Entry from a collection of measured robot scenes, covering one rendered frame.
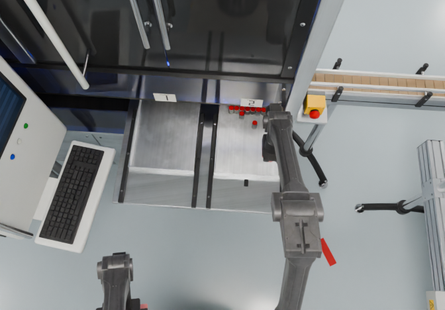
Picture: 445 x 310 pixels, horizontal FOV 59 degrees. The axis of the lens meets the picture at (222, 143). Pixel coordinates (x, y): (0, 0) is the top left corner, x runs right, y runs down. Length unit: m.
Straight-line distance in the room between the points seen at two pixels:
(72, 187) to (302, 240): 1.11
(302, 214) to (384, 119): 2.03
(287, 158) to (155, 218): 1.57
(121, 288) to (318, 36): 0.85
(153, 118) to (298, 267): 1.01
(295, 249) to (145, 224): 1.71
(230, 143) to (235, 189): 0.20
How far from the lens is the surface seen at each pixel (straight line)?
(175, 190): 1.58
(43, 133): 1.69
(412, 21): 3.38
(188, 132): 1.65
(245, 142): 1.63
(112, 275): 1.03
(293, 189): 0.92
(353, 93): 1.75
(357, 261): 2.53
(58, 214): 1.73
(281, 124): 1.13
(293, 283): 0.94
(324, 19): 1.15
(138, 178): 1.62
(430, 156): 2.21
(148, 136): 1.67
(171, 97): 1.57
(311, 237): 0.86
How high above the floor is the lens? 2.40
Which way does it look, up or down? 69 degrees down
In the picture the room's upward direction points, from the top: straight up
